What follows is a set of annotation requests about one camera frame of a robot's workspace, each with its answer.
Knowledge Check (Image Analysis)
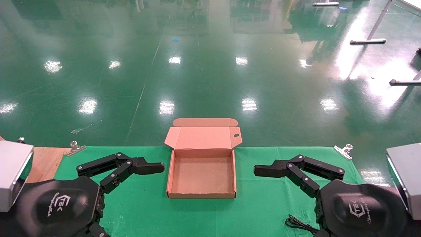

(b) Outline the grey table leg with foot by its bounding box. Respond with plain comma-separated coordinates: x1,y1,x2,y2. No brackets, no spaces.
350,0,394,45

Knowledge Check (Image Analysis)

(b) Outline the black cabled device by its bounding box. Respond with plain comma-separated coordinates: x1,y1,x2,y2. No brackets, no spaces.
285,215,320,235

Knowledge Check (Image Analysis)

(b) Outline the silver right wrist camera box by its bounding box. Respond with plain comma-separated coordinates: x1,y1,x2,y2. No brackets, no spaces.
386,143,421,220

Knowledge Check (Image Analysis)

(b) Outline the metal binder clip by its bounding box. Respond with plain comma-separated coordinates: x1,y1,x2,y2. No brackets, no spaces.
334,144,353,160
66,141,87,157

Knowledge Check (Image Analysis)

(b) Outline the open brown cardboard box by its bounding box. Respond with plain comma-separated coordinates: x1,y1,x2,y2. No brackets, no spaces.
164,118,243,199

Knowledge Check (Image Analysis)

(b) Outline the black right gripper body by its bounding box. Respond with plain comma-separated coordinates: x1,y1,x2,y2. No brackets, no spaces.
314,179,418,237

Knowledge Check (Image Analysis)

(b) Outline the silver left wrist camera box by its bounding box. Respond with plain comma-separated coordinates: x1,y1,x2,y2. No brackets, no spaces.
0,141,34,213

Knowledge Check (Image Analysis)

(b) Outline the green table cloth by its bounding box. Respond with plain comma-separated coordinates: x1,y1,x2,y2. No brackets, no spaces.
54,146,364,237

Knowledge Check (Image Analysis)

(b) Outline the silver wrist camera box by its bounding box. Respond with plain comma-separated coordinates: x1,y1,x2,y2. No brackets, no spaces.
386,143,421,220
0,141,34,213

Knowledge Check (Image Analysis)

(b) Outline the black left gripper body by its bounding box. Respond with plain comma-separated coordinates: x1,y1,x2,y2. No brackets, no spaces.
10,176,106,237

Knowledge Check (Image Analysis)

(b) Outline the dark grey table foot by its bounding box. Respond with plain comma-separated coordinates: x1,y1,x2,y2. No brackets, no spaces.
389,70,421,87

